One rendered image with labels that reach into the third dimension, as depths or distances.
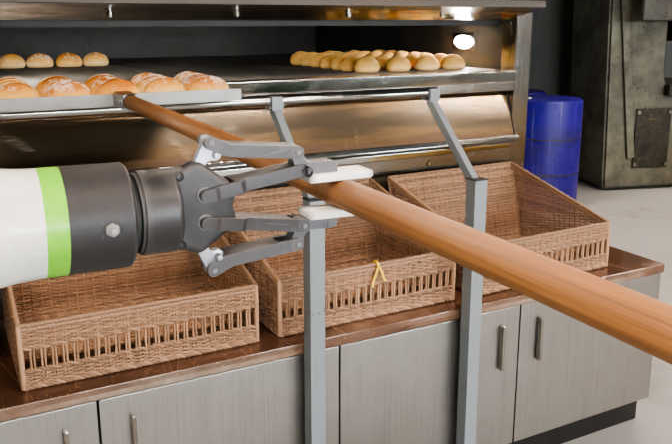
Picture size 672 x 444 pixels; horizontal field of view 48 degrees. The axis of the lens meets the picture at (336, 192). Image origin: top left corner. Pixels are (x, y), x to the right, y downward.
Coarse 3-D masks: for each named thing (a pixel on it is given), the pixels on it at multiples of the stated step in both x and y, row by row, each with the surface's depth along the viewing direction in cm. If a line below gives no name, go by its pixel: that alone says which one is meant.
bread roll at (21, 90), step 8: (0, 88) 154; (8, 88) 155; (16, 88) 155; (24, 88) 156; (32, 88) 157; (0, 96) 154; (8, 96) 154; (16, 96) 155; (24, 96) 155; (32, 96) 157
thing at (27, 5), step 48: (0, 0) 176; (48, 0) 180; (96, 0) 186; (144, 0) 191; (192, 0) 197; (240, 0) 203; (288, 0) 210; (336, 0) 216; (384, 0) 224; (432, 0) 232; (480, 0) 241; (528, 0) 250
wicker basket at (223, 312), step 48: (48, 288) 200; (96, 288) 206; (144, 288) 211; (192, 288) 218; (240, 288) 181; (48, 336) 162; (96, 336) 167; (144, 336) 172; (192, 336) 178; (240, 336) 184; (48, 384) 163
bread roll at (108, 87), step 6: (102, 84) 164; (108, 84) 164; (114, 84) 164; (120, 84) 165; (126, 84) 166; (132, 84) 167; (96, 90) 165; (102, 90) 164; (108, 90) 164; (114, 90) 164; (120, 90) 164; (126, 90) 165; (132, 90) 166; (138, 90) 168
